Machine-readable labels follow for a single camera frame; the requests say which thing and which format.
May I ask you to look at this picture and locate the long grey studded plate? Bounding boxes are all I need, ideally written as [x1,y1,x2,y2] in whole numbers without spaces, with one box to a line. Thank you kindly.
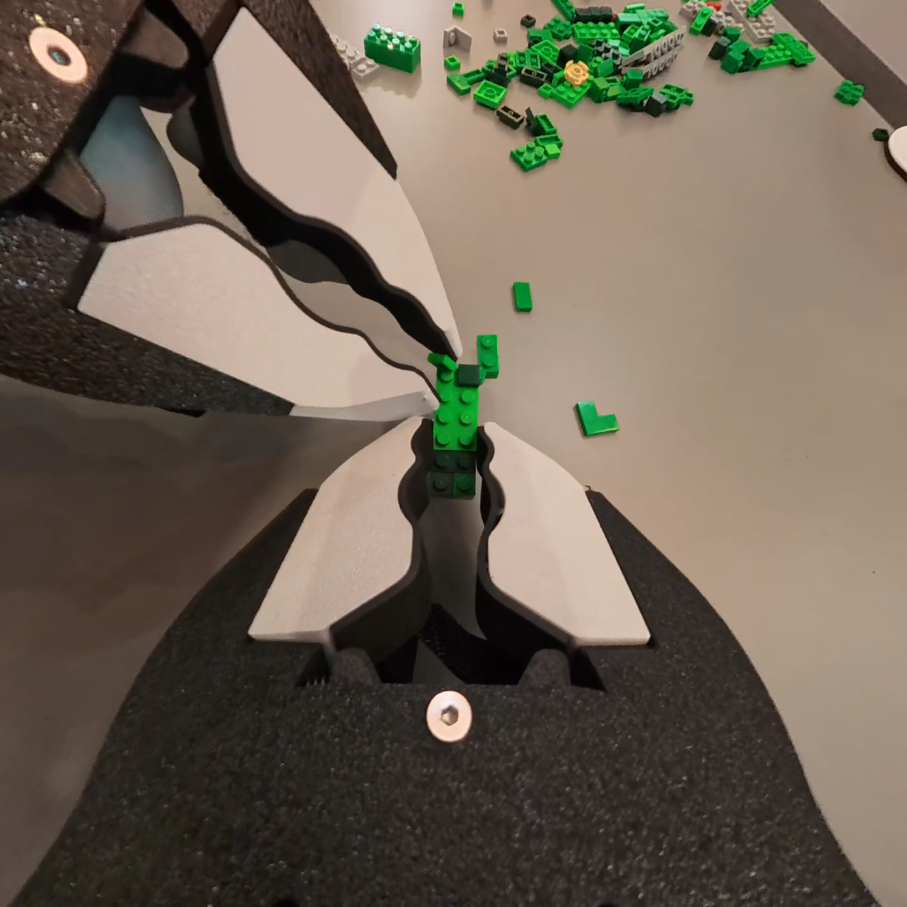
[333,34,380,77]

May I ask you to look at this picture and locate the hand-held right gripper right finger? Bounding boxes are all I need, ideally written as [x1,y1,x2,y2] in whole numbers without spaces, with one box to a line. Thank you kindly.
[475,422,653,649]

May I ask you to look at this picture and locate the large green eight-stud brick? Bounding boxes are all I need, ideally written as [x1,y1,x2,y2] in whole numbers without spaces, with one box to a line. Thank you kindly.
[363,25,422,73]

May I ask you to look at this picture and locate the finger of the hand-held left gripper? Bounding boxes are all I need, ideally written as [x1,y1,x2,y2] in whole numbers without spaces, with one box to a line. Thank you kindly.
[197,7,465,359]
[77,216,440,420]

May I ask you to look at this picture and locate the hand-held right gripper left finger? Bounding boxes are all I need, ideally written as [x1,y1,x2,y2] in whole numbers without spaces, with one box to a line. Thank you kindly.
[248,416,435,656]

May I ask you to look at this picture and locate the green toy brick model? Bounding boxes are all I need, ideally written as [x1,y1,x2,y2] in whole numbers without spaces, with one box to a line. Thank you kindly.
[425,334,501,500]

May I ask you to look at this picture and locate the pile of green toy bricks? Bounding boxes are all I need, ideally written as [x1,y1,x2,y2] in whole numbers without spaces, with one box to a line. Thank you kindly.
[445,0,699,173]

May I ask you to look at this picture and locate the green corner-shaped tile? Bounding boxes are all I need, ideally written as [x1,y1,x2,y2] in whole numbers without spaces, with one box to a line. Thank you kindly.
[575,401,620,438]

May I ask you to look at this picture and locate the heap of green and grey bricks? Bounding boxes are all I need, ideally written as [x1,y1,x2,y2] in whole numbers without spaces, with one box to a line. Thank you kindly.
[680,0,817,75]

